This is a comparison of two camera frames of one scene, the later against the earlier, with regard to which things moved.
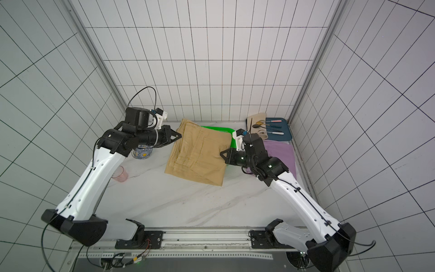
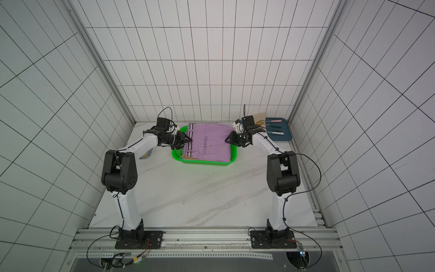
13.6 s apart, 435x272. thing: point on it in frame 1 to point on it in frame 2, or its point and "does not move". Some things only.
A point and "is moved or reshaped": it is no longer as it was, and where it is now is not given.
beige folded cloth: [260, 130] does not move
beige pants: [196, 156] is moved or reshaped
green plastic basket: [233, 143] to [177, 154]
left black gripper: [167, 132] to [179, 134]
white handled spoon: [278, 133] does not move
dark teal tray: [278, 129] does not move
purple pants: [282, 149] is moved or reshaped
